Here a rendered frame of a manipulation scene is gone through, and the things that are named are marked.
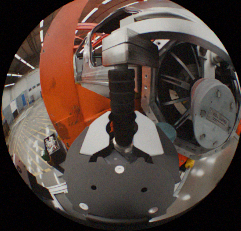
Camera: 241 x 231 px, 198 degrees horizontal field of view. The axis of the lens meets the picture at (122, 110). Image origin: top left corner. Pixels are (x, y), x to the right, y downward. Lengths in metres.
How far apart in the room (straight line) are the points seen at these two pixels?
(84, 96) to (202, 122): 0.41
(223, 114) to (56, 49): 0.49
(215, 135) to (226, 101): 0.07
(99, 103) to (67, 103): 0.18
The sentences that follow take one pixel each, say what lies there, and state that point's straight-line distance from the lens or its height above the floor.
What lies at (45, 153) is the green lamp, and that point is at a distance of 0.42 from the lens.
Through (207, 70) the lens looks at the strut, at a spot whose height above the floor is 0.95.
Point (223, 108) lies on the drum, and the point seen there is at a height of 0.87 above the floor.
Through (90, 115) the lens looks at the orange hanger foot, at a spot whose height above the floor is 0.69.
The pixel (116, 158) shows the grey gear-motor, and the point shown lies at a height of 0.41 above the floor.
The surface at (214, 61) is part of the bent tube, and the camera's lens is 0.30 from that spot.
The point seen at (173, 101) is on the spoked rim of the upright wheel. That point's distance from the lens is 0.41.
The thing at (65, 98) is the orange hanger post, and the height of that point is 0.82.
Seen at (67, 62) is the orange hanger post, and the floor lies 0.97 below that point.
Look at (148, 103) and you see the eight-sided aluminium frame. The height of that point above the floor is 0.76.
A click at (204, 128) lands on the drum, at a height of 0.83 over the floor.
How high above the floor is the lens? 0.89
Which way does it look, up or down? 29 degrees down
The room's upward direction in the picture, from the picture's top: 2 degrees counter-clockwise
